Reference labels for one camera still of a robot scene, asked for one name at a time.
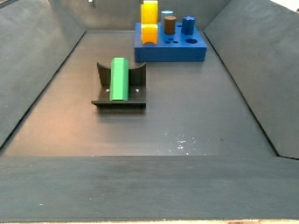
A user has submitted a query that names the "green hexagon prism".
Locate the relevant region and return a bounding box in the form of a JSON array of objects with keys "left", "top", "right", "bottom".
[{"left": 110, "top": 58, "right": 129, "bottom": 101}]

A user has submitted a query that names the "blue foam peg board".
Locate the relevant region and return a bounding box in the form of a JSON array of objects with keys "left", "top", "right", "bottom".
[{"left": 135, "top": 23, "right": 207, "bottom": 62}]

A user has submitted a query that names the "black curved cradle stand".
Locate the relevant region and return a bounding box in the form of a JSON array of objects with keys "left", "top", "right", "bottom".
[{"left": 91, "top": 63, "right": 146, "bottom": 109}]

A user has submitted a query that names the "brown cylinder peg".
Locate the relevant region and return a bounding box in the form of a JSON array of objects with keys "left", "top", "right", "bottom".
[{"left": 163, "top": 16, "right": 177, "bottom": 35}]

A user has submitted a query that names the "dark blue star peg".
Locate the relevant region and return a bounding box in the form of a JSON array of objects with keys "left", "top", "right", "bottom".
[{"left": 182, "top": 16, "right": 195, "bottom": 35}]

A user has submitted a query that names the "light blue cylinder peg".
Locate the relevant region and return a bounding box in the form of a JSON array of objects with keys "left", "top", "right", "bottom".
[{"left": 161, "top": 10, "right": 174, "bottom": 23}]

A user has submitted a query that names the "yellow arch block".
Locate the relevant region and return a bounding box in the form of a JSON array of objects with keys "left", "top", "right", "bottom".
[{"left": 141, "top": 0, "right": 158, "bottom": 44}]

